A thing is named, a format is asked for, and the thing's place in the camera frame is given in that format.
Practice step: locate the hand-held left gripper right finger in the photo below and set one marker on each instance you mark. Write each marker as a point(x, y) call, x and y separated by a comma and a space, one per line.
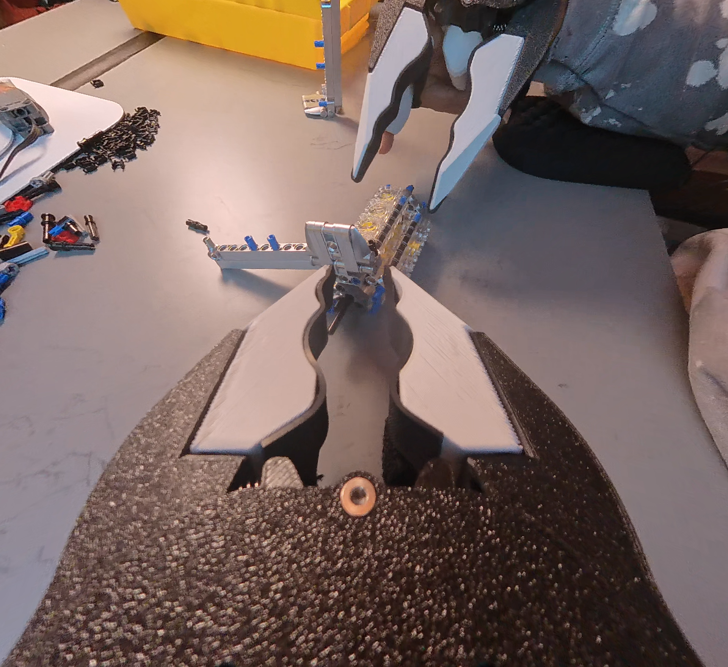
point(455, 388)

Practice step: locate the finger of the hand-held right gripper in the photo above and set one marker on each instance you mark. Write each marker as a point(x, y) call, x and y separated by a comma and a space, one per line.
point(489, 87)
point(392, 64)

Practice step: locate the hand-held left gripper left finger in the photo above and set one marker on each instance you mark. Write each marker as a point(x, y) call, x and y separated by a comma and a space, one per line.
point(261, 388)

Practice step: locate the grey beam with small bracket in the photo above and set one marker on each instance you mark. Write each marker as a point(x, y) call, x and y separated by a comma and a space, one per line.
point(333, 53)

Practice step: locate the grey beam with motor block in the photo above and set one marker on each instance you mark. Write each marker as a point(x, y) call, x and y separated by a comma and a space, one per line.
point(335, 243)

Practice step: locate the clear engine block yellow crankshaft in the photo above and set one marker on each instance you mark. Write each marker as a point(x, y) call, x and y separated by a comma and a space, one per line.
point(392, 229)

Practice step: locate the person's right forearm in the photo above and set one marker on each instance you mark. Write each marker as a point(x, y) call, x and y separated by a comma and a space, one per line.
point(625, 41)

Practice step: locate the person's right hand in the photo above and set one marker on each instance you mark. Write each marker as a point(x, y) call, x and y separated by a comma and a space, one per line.
point(438, 98)

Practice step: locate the pile of mixed brick parts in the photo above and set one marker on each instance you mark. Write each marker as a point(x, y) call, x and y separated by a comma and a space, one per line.
point(62, 238)

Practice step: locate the person's torso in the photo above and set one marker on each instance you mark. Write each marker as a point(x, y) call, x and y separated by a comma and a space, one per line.
point(708, 337)

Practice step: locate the pile of black pins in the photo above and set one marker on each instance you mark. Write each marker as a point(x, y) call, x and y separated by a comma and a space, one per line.
point(119, 135)

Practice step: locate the white document stand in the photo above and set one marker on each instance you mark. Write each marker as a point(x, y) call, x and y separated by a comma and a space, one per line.
point(79, 115)

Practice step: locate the grey toy motor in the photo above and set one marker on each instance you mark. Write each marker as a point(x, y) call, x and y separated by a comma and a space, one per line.
point(25, 110)

